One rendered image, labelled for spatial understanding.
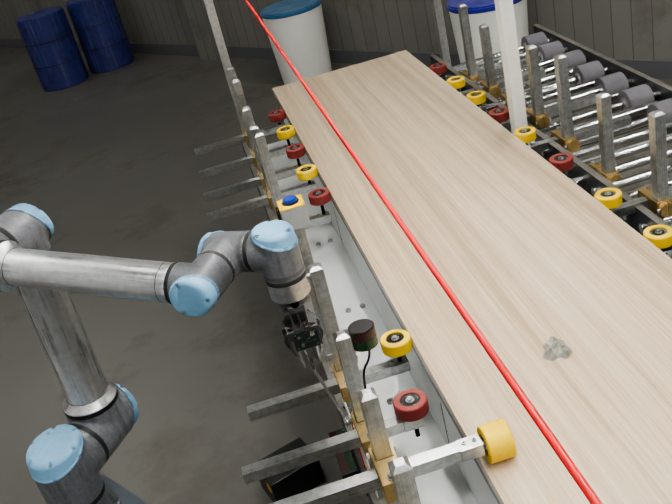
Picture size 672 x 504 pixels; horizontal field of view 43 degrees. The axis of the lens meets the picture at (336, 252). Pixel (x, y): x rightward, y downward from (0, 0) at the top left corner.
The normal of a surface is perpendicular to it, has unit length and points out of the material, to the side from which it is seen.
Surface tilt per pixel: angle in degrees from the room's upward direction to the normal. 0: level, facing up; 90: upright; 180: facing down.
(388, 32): 90
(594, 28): 90
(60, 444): 5
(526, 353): 0
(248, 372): 0
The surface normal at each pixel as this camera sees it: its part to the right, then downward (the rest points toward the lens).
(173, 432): -0.22, -0.85
